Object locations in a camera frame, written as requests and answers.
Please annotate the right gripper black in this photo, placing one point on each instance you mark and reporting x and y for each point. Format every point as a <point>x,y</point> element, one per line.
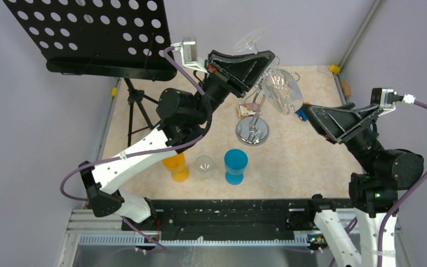
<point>336,120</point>

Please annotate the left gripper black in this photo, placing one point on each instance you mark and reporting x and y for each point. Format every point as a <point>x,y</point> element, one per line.
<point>238,73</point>

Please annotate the clear wine glass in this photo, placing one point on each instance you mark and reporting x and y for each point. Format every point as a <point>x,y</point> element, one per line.
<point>205,167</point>
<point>278,85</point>

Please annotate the blue wine glass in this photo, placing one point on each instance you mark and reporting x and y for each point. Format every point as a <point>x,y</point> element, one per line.
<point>236,162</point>

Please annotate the clear wine glass front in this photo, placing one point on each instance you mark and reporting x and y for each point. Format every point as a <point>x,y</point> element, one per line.
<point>205,167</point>

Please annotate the orange wine glass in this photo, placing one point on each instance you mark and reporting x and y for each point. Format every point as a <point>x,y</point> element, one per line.
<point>177,167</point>

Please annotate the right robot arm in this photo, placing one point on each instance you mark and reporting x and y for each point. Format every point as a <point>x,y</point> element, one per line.
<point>372,193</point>

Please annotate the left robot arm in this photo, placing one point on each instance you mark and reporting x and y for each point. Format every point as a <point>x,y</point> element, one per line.
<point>185,118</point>

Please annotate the small wooden block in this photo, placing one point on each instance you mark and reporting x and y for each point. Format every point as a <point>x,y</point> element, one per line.
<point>346,89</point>

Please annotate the small red white box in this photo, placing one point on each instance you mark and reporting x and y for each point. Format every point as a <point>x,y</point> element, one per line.
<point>247,110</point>

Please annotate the blue and orange toy car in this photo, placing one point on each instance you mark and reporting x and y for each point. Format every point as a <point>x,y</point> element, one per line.
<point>300,113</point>

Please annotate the yellow corner clip right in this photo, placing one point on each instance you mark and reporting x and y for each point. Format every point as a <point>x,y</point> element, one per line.
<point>335,69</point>

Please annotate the aluminium corner profile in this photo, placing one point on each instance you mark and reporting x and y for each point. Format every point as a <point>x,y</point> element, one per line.
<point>362,30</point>

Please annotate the black perforated music stand desk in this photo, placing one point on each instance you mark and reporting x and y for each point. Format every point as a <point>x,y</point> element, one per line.
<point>122,39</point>

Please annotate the yellow clip left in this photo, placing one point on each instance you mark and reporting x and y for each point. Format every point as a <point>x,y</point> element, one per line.
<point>114,92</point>

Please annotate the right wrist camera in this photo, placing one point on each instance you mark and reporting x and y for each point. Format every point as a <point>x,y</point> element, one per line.
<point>387,98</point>

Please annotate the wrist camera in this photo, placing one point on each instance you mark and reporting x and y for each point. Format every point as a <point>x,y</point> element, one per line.
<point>387,98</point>
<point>189,56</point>

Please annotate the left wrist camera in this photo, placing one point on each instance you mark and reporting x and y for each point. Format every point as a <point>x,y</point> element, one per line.
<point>189,56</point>

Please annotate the chrome wire wine glass rack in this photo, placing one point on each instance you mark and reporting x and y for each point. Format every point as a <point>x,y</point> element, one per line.
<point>254,130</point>

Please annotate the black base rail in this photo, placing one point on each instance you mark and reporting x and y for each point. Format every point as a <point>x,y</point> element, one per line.
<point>228,220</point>

